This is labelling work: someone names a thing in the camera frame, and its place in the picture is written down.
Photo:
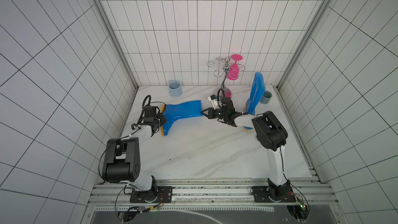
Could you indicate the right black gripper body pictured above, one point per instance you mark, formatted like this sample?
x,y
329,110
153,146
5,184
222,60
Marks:
x,y
216,113

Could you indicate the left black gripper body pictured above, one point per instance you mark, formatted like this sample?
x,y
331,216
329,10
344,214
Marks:
x,y
159,120

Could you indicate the blue rubber boot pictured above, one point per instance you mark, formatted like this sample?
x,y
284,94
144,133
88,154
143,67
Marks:
x,y
184,110
257,90

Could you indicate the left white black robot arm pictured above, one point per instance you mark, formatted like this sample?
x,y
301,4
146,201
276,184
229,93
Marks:
x,y
122,158

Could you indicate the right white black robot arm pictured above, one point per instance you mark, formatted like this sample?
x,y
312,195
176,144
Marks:
x,y
269,132

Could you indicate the light blue mug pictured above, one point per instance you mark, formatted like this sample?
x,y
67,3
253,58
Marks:
x,y
175,89

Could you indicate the pink wine glass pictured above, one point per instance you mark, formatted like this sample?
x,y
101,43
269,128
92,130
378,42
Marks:
x,y
233,73

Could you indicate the grey-teal cup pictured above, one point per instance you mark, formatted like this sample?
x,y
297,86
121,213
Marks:
x,y
266,97

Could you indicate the chrome glass holder stand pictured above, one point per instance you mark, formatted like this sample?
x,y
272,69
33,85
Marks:
x,y
223,67

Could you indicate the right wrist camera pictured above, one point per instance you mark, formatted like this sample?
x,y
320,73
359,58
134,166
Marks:
x,y
213,99

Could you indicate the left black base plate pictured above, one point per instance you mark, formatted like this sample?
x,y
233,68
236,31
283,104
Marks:
x,y
150,194

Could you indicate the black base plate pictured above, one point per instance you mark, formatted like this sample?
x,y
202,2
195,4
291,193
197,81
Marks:
x,y
150,194
273,194

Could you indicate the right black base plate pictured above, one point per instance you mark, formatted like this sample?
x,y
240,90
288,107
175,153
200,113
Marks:
x,y
273,194

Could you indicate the aluminium mounting rail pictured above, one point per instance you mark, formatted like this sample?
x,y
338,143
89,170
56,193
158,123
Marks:
x,y
212,195

